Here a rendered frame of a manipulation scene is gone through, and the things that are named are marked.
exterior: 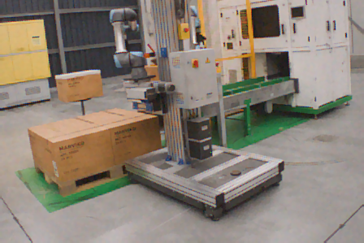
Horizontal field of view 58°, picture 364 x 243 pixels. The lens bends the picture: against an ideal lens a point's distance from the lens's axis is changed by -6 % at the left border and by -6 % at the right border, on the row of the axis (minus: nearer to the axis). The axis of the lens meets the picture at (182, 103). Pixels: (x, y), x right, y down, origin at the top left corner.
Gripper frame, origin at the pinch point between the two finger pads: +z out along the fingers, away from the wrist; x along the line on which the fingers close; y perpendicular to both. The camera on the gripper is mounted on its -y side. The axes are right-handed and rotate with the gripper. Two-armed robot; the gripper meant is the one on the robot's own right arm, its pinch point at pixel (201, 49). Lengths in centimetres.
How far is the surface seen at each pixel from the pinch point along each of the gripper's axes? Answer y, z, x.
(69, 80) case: 89, 25, -195
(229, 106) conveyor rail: -29, 74, 8
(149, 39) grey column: -14, -20, -122
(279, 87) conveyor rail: -134, 67, 10
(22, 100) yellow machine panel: 33, 96, -754
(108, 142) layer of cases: 130, 79, -10
